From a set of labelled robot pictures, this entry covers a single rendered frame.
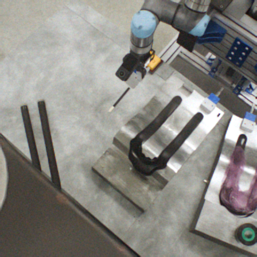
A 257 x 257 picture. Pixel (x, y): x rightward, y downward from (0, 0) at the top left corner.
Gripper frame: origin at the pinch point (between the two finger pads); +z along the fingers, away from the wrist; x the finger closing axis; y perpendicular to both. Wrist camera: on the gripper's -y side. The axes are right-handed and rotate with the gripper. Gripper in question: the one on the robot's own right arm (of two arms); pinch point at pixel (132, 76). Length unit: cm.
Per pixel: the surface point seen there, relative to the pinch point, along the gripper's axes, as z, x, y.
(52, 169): 4.3, -0.9, -46.6
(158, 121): 7.1, -18.0, -5.6
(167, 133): 6.0, -24.0, -7.7
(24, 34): 95, 104, 16
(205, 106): 3.2, -28.6, 10.1
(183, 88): 8.7, -16.9, 13.3
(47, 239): -106, -34, -60
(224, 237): 4, -64, -25
